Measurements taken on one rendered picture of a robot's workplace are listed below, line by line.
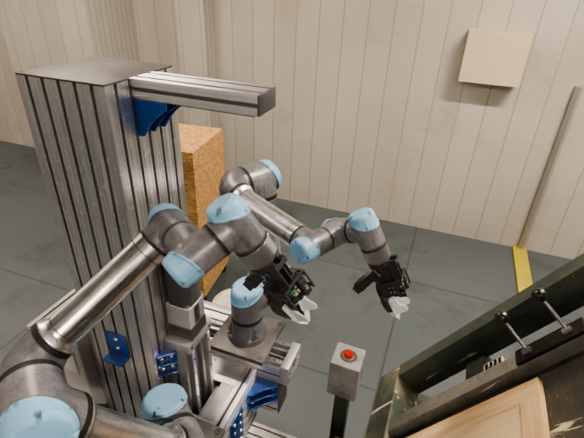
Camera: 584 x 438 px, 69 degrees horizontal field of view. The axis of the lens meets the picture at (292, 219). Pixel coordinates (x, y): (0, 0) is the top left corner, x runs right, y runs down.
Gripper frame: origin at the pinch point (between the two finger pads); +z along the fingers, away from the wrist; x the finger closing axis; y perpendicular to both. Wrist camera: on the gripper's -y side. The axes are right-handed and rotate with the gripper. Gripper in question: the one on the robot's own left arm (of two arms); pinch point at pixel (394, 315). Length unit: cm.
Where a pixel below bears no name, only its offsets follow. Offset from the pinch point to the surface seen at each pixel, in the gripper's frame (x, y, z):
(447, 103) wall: 300, -10, 5
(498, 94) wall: 301, 30, 11
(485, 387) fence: -5.5, 19.7, 23.7
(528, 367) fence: -5.4, 32.3, 16.9
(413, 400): 14, -13, 49
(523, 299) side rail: 19.5, 33.1, 13.4
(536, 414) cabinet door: -20.4, 32.9, 17.4
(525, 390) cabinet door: -11.8, 30.7, 18.6
